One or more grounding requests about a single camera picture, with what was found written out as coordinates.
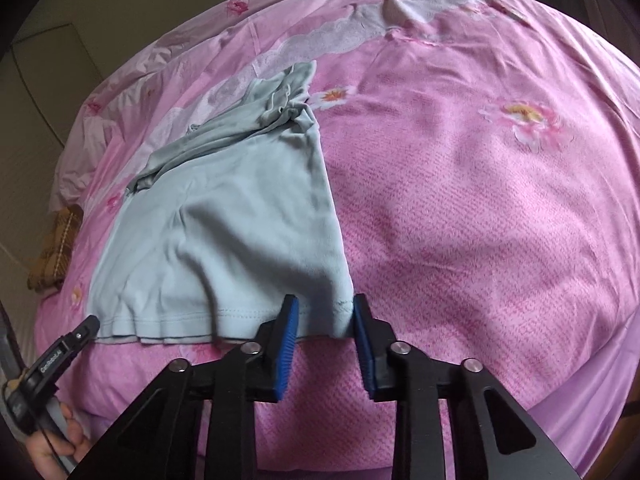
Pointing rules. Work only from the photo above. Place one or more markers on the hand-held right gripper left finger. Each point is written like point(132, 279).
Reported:
point(285, 355)

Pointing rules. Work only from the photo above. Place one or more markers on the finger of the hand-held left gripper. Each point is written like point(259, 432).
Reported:
point(85, 332)

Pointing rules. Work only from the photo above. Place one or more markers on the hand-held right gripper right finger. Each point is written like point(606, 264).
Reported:
point(364, 355)

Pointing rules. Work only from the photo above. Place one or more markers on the light blue long-sleeve shirt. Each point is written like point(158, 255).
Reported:
point(240, 220)

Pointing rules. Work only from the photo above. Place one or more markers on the person's left hand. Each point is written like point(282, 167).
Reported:
point(75, 440)

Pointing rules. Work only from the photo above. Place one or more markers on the brown plaid folded cloth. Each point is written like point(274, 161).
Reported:
point(55, 250)

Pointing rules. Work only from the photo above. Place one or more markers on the pink pillow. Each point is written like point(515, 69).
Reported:
point(70, 180)

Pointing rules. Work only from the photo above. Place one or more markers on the pink floral duvet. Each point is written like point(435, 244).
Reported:
point(475, 210)

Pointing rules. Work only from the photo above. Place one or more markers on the white sliding wardrobe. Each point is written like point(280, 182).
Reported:
point(45, 125)

